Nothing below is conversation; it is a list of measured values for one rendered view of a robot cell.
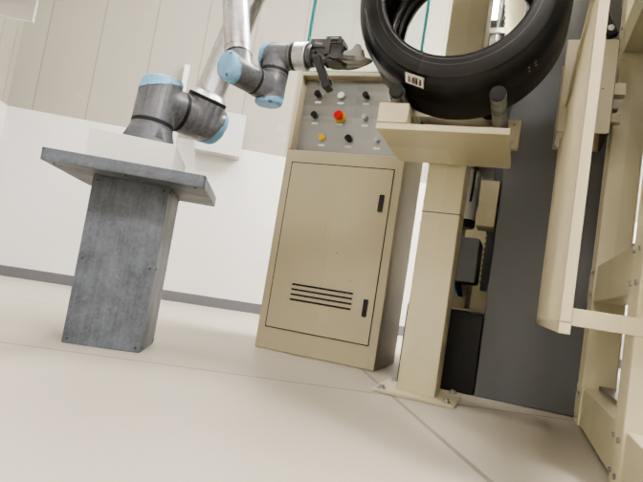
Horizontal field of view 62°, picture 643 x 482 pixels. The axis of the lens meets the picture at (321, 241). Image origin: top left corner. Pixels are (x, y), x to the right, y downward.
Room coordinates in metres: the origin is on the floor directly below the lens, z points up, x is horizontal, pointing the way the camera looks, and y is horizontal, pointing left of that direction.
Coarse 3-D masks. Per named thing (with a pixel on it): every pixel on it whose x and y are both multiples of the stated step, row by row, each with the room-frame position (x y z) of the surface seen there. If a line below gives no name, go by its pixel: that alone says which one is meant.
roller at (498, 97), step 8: (496, 88) 1.41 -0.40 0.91; (504, 88) 1.41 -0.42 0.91; (496, 96) 1.41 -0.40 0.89; (504, 96) 1.41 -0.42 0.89; (496, 104) 1.44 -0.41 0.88; (504, 104) 1.45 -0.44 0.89; (496, 112) 1.50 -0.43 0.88; (504, 112) 1.51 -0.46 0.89; (496, 120) 1.57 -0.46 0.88; (504, 120) 1.57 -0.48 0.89
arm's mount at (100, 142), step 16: (96, 128) 1.76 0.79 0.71; (96, 144) 1.76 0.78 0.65; (112, 144) 1.77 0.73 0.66; (128, 144) 1.77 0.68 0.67; (144, 144) 1.78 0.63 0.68; (160, 144) 1.78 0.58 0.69; (128, 160) 1.77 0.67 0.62; (144, 160) 1.78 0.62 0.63; (160, 160) 1.78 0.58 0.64; (176, 160) 1.84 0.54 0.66
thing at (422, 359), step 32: (480, 0) 1.80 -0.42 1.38; (448, 32) 1.84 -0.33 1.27; (480, 32) 1.80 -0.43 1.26; (448, 192) 1.81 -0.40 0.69; (448, 224) 1.80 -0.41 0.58; (416, 256) 1.84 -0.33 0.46; (448, 256) 1.80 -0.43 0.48; (416, 288) 1.83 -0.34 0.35; (448, 288) 1.79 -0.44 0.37; (416, 320) 1.82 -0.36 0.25; (448, 320) 1.87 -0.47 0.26; (416, 352) 1.82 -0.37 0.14; (416, 384) 1.81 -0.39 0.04
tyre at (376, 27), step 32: (384, 0) 1.49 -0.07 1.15; (416, 0) 1.75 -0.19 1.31; (544, 0) 1.34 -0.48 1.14; (384, 32) 1.49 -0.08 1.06; (512, 32) 1.36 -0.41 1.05; (544, 32) 1.36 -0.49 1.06; (384, 64) 1.52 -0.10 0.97; (416, 64) 1.45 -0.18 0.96; (448, 64) 1.42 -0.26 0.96; (480, 64) 1.39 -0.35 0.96; (512, 64) 1.39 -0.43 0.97; (544, 64) 1.46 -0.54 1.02; (416, 96) 1.54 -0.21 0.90; (448, 96) 1.47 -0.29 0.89; (480, 96) 1.46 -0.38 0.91; (512, 96) 1.52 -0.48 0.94
